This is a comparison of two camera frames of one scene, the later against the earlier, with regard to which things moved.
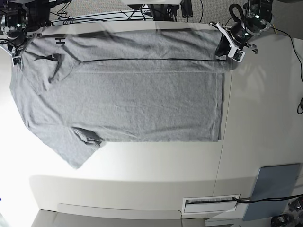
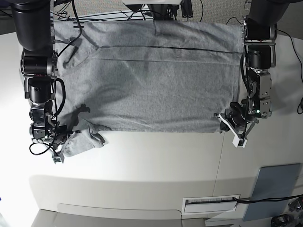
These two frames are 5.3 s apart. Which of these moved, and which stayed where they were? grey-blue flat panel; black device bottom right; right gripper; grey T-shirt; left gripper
Moved: grey T-shirt; right gripper; left gripper
Stayed: grey-blue flat panel; black device bottom right
